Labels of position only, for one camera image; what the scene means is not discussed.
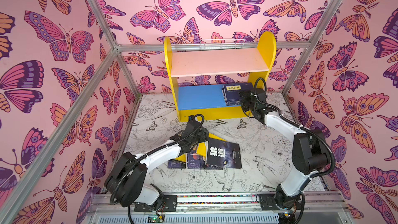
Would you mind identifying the navy book yellow label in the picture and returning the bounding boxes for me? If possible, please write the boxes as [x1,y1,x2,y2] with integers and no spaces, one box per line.
[222,83,253,97]
[223,90,242,106]

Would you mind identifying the black book with white title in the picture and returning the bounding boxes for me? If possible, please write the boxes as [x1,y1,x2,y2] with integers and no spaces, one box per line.
[206,138,242,170]

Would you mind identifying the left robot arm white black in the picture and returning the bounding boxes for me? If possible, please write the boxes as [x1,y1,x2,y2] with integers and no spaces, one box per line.
[104,114,209,211]

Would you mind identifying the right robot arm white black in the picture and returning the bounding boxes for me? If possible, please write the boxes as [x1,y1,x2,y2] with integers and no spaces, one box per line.
[239,77,336,209]

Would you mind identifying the yellow book under black book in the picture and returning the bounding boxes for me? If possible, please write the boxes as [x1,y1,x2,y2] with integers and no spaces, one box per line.
[194,133,224,157]

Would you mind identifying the yellow book with cartoon boy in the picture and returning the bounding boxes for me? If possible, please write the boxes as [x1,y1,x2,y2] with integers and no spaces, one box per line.
[174,154,187,163]

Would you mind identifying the dark purple illustrated book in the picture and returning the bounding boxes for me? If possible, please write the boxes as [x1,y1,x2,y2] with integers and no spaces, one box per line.
[186,153,206,170]

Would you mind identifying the yellow bookshelf with coloured shelves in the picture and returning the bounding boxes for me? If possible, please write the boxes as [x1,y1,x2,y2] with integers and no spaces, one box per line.
[164,32,277,122]

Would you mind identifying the dark purple flat booklet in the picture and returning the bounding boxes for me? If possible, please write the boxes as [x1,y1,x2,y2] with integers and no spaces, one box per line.
[167,160,186,169]

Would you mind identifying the green circuit board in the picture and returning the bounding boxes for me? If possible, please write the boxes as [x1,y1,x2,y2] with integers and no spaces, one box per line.
[147,215,165,224]

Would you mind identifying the white slotted cable duct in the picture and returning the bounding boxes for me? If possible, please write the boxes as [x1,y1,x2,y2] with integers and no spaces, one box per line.
[93,213,280,224]

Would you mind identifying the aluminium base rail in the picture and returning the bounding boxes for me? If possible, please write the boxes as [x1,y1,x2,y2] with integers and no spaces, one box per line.
[86,191,346,215]

